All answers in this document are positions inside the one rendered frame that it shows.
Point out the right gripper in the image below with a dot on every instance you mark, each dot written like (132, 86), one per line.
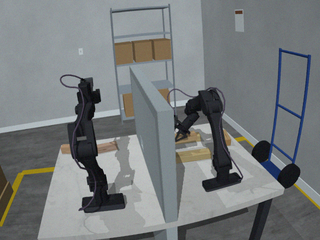
(183, 128)

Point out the grey panel wall with slot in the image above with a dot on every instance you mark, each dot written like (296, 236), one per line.
(156, 126)

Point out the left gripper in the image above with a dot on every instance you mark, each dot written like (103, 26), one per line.
(96, 96)

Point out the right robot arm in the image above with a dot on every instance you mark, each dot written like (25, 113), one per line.
(210, 104)

